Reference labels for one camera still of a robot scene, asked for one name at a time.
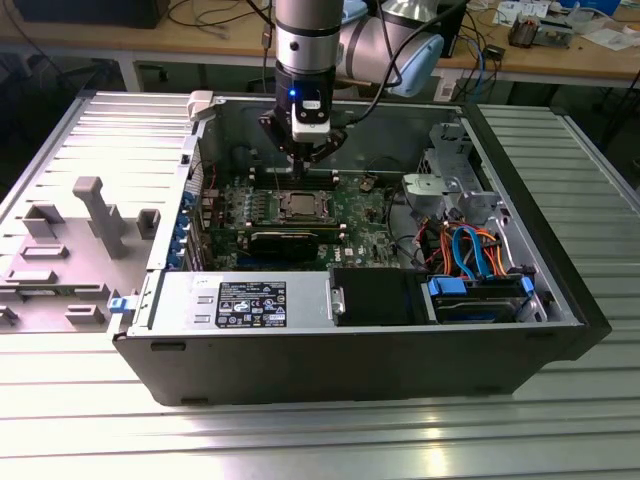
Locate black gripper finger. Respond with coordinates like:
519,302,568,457
301,126,349,180
258,111,305,180

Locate metal socket cover frame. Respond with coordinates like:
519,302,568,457
276,188,335,225

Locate black RAM slot row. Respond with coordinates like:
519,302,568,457
249,167,341,191

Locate CPU cooler heat sink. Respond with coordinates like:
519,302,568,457
508,14,539,49

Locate beige case latch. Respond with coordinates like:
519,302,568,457
187,89,217,124

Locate green motherboard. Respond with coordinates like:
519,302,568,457
199,172,406,274

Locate silver metal drive cage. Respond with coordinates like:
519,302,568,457
402,121,507,226

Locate black graphics card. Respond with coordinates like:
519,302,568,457
248,228,321,262

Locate white label sheet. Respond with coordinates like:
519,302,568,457
433,69,457,100

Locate tall black box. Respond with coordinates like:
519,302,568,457
442,0,467,59

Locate wooden workbench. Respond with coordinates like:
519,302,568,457
0,0,640,91

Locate blue disk carrier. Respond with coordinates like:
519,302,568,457
422,275,536,326

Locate silver power supply with label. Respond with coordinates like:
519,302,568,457
127,272,334,336

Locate printed white paper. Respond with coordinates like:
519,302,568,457
492,2,549,26

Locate hard disk drive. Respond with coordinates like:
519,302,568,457
433,295,519,325

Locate black computer tower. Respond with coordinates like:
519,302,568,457
14,0,171,29

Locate black open PC case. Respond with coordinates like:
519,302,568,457
110,89,614,407

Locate blue plastic latch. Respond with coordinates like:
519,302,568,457
107,295,137,316

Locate grey electronic module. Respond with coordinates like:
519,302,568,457
537,17,574,49

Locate grey parts rack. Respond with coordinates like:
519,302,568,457
0,174,162,335

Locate plain white paper sheet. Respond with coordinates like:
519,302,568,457
582,27,640,51

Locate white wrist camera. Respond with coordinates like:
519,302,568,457
291,98,333,145

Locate red wire bundle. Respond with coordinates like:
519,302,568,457
419,222,454,274

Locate blue flat wire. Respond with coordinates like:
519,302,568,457
452,224,494,281

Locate blue cable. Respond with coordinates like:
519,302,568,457
477,29,489,96

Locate orange wire bundle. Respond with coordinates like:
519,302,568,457
477,228,509,279

